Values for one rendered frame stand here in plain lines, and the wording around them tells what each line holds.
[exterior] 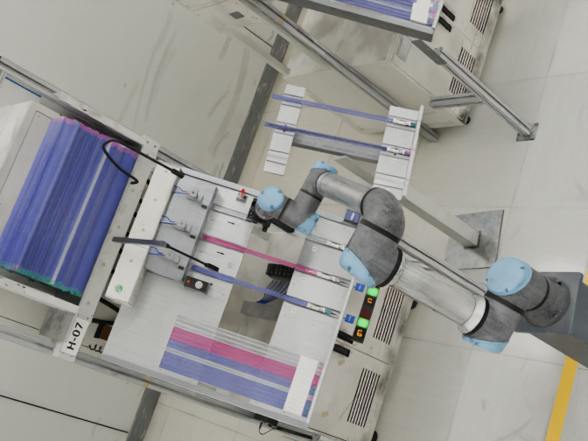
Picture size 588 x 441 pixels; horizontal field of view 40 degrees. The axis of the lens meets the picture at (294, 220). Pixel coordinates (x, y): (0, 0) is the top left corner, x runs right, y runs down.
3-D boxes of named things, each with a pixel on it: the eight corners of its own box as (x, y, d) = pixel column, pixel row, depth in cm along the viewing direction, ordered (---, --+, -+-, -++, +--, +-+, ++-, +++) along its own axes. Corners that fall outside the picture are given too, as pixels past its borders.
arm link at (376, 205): (398, 187, 204) (307, 153, 246) (377, 225, 204) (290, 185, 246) (429, 206, 210) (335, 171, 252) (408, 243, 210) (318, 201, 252)
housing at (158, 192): (186, 179, 286) (180, 166, 272) (136, 310, 274) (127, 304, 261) (165, 172, 287) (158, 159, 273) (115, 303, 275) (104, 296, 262)
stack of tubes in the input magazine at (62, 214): (139, 152, 267) (69, 114, 251) (80, 297, 254) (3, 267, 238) (121, 154, 276) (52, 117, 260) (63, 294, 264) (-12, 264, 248)
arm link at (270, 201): (278, 215, 239) (253, 201, 239) (275, 223, 249) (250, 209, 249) (291, 192, 241) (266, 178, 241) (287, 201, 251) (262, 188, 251)
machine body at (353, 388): (426, 290, 340) (328, 234, 303) (378, 455, 323) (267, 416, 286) (323, 278, 390) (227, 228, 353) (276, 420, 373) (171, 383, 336)
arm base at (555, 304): (574, 277, 230) (556, 264, 224) (565, 328, 225) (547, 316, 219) (528, 276, 241) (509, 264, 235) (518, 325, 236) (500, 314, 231)
